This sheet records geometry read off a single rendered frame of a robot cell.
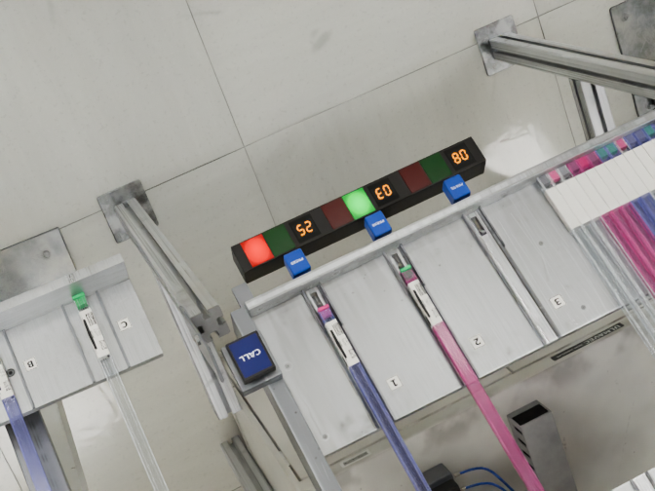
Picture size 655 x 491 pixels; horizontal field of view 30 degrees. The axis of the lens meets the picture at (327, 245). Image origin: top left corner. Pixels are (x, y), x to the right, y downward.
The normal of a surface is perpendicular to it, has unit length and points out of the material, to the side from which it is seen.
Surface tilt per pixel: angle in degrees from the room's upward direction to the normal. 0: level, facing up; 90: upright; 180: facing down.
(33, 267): 0
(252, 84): 0
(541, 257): 44
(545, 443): 0
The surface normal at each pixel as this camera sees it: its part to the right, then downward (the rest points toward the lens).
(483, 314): -0.01, -0.44
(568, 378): 0.31, 0.25
